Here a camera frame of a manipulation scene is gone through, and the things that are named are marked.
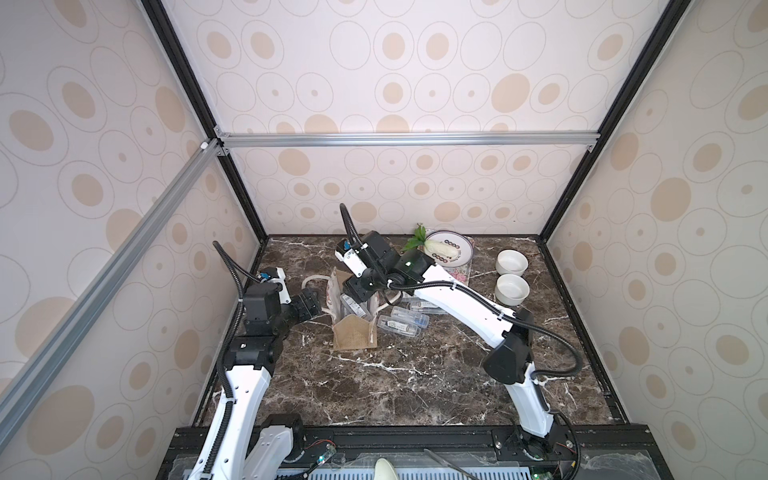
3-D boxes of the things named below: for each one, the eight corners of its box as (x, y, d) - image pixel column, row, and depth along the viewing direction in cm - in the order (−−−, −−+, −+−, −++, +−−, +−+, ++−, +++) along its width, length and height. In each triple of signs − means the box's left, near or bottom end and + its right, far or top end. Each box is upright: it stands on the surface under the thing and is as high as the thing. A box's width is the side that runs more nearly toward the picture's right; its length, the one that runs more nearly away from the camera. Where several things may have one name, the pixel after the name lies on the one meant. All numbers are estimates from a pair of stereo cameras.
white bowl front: (498, 305, 102) (502, 298, 99) (492, 282, 108) (495, 274, 105) (528, 305, 102) (533, 298, 99) (520, 282, 109) (525, 274, 105)
